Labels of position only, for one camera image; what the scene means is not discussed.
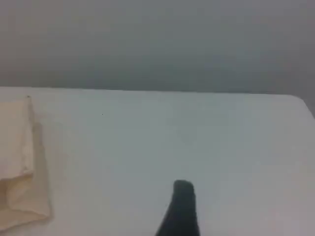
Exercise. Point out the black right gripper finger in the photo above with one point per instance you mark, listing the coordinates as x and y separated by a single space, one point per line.
182 211

